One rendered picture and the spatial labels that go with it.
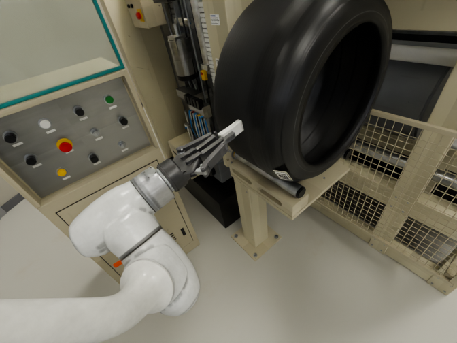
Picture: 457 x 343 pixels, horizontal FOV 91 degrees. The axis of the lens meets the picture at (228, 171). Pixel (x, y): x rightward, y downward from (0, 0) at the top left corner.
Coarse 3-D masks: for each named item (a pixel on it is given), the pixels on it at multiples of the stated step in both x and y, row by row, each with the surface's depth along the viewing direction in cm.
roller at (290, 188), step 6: (234, 156) 97; (246, 162) 92; (252, 168) 90; (258, 168) 87; (264, 174) 85; (276, 180) 81; (282, 180) 80; (282, 186) 80; (288, 186) 78; (294, 186) 76; (300, 186) 76; (288, 192) 79; (294, 192) 76; (300, 192) 75
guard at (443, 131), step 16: (384, 112) 88; (384, 128) 91; (432, 128) 77; (352, 160) 110; (352, 176) 114; (400, 176) 95; (336, 192) 129; (368, 192) 112; (400, 192) 99; (384, 208) 109; (448, 208) 87; (352, 224) 130; (384, 224) 114; (384, 240) 119; (432, 256) 102; (448, 256) 96; (432, 272) 105; (448, 272) 100
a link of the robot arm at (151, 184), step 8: (152, 168) 49; (136, 176) 49; (144, 176) 47; (152, 176) 47; (160, 176) 47; (136, 184) 46; (144, 184) 46; (152, 184) 46; (160, 184) 47; (168, 184) 49; (144, 192) 46; (152, 192) 46; (160, 192) 47; (168, 192) 48; (152, 200) 46; (160, 200) 48; (168, 200) 49
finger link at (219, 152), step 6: (222, 144) 53; (216, 150) 52; (222, 150) 53; (210, 156) 51; (216, 156) 52; (222, 156) 54; (204, 162) 50; (210, 162) 51; (216, 162) 52; (204, 168) 49; (210, 168) 51
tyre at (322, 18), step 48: (288, 0) 50; (336, 0) 46; (240, 48) 55; (288, 48) 46; (336, 48) 82; (384, 48) 64; (240, 96) 56; (288, 96) 49; (336, 96) 90; (240, 144) 65; (288, 144) 56; (336, 144) 87
